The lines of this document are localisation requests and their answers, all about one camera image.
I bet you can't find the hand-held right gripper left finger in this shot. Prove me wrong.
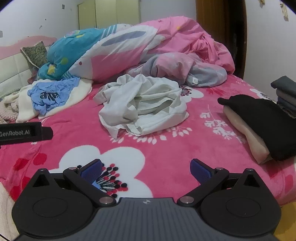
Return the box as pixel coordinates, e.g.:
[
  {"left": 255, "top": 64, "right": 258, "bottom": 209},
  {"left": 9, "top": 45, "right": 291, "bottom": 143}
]
[{"left": 31, "top": 159, "right": 117, "bottom": 207}]

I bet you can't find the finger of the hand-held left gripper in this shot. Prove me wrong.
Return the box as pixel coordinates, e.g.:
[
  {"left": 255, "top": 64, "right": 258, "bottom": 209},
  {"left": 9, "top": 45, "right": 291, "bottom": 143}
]
[{"left": 41, "top": 127, "right": 54, "bottom": 141}]

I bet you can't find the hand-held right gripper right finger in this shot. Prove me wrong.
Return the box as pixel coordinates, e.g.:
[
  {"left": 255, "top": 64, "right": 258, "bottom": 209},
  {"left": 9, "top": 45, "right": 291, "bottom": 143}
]
[{"left": 177, "top": 159, "right": 260, "bottom": 207}]

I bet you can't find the white garment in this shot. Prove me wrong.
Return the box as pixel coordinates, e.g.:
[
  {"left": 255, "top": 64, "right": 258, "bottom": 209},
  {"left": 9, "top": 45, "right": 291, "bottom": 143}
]
[{"left": 92, "top": 74, "right": 189, "bottom": 139}]

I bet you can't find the stack of grey folded clothes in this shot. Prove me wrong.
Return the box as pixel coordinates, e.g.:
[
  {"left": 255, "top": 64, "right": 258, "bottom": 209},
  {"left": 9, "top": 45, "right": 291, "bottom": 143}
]
[{"left": 270, "top": 76, "right": 296, "bottom": 118}]

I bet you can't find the pink knitted sweater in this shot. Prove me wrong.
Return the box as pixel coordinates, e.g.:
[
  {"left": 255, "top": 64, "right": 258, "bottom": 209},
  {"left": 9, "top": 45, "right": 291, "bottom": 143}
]
[{"left": 0, "top": 91, "right": 20, "bottom": 124}]

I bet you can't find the blue printed t-shirt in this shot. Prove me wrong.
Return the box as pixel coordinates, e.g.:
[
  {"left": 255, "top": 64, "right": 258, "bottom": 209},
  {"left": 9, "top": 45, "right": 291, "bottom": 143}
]
[{"left": 28, "top": 77, "right": 81, "bottom": 115}]

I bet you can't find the pink floral blanket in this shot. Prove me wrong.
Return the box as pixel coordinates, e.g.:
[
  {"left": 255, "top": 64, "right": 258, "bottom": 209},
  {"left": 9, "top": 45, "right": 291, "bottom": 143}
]
[{"left": 0, "top": 73, "right": 296, "bottom": 209}]

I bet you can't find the cream fleece blanket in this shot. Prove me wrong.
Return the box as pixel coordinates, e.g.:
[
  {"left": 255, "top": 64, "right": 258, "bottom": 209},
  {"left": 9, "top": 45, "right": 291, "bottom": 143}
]
[{"left": 3, "top": 78, "right": 93, "bottom": 123}]

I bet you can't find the cream folded garment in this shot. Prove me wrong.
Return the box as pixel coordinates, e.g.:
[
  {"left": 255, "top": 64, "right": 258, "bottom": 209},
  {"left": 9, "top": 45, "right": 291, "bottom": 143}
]
[{"left": 223, "top": 105, "right": 273, "bottom": 164}]

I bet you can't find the padded headboard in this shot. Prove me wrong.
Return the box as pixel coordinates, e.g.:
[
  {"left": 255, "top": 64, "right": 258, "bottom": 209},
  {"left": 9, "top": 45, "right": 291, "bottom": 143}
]
[{"left": 0, "top": 36, "right": 57, "bottom": 98}]

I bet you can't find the green patterned cushion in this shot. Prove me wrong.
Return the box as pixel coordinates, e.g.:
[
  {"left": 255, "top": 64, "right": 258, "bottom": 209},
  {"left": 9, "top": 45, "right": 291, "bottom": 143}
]
[{"left": 20, "top": 41, "right": 49, "bottom": 69}]

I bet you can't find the black folded garment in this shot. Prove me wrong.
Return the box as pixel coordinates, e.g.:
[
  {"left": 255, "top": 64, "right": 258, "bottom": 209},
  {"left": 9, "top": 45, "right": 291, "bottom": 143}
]
[{"left": 218, "top": 95, "right": 296, "bottom": 162}]

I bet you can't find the teal star print quilt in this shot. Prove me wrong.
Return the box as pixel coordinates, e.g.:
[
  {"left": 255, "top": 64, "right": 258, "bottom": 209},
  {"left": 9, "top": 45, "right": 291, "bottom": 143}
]
[{"left": 37, "top": 25, "right": 118, "bottom": 80}]

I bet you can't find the grey and pink cloth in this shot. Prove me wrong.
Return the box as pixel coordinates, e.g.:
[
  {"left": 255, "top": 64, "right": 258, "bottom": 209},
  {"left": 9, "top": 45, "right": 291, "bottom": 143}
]
[{"left": 126, "top": 53, "right": 228, "bottom": 88}]

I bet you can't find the white and pink duvet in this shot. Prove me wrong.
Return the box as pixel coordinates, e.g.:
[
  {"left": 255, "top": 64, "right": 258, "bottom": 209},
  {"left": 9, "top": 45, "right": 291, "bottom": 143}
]
[{"left": 68, "top": 24, "right": 159, "bottom": 84}]

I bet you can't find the pale yellow wardrobe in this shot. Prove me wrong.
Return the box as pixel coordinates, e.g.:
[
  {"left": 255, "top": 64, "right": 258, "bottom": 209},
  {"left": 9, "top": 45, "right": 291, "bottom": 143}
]
[{"left": 77, "top": 0, "right": 141, "bottom": 30}]

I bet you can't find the pink quilt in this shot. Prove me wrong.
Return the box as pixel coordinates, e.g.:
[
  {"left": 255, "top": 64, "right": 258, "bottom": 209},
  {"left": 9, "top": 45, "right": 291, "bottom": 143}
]
[{"left": 134, "top": 16, "right": 236, "bottom": 75}]

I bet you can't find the wooden door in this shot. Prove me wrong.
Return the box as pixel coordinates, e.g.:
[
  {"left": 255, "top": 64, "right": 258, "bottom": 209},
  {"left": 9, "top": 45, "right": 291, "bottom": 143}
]
[{"left": 195, "top": 0, "right": 248, "bottom": 79}]

